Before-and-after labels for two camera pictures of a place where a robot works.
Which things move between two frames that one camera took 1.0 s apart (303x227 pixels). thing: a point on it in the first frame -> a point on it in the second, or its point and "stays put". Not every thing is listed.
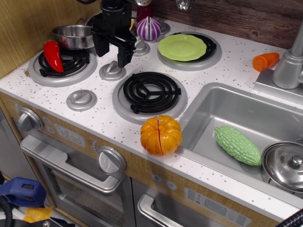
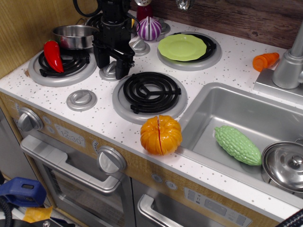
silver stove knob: x=111 y=72 stays put
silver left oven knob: x=29 y=120 stays put
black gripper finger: x=102 y=44 -> x=102 y=56
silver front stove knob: x=82 y=100 stays put
